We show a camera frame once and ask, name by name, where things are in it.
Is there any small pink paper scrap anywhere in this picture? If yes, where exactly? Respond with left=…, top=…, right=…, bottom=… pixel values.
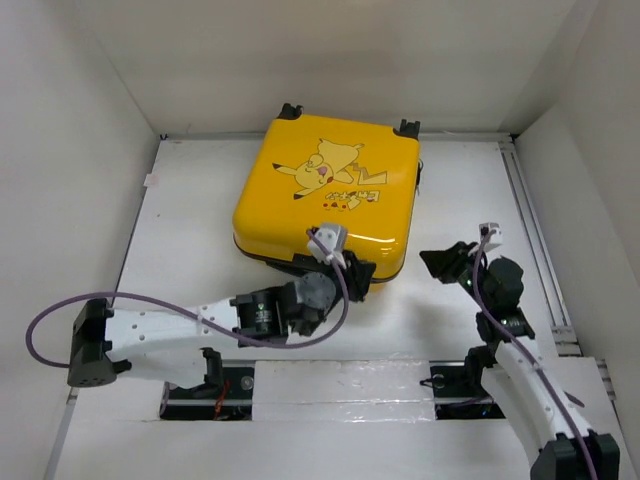
left=143, top=174, right=158, bottom=188

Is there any yellow hard-shell suitcase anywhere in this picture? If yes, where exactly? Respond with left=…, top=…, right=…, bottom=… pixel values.
left=232, top=103, right=422, bottom=283

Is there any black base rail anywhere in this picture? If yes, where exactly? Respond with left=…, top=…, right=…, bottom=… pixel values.
left=160, top=360, right=504, bottom=423

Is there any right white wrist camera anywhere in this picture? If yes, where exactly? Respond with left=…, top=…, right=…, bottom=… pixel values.
left=479, top=222, right=503, bottom=252

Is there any aluminium side rail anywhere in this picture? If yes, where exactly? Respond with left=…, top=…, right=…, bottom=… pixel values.
left=499, top=135, right=583, bottom=357

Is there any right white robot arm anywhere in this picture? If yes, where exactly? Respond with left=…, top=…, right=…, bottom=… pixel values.
left=420, top=242, right=621, bottom=479

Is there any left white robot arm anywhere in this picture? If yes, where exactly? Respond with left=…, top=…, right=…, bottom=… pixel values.
left=67, top=251, right=376, bottom=397

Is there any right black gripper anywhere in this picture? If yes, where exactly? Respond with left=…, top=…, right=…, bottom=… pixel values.
left=417, top=241, right=492, bottom=310

